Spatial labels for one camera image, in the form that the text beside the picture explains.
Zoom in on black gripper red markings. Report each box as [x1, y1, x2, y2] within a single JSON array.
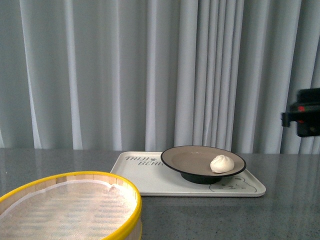
[[281, 88, 320, 137]]

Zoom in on white steamed bun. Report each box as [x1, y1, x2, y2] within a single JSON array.
[[210, 154, 235, 174]]

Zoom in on beige plate with black rim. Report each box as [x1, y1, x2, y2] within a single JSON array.
[[160, 145, 247, 185]]

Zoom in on white bear-print tray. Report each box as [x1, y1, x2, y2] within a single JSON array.
[[111, 151, 266, 198]]

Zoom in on grey pleated curtain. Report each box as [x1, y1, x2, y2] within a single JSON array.
[[0, 0, 320, 154]]

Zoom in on white mesh steamer liner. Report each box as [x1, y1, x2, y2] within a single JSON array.
[[0, 180, 137, 240]]

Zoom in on yellow-rimmed wooden steamer basket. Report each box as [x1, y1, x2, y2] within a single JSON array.
[[0, 171, 142, 240]]

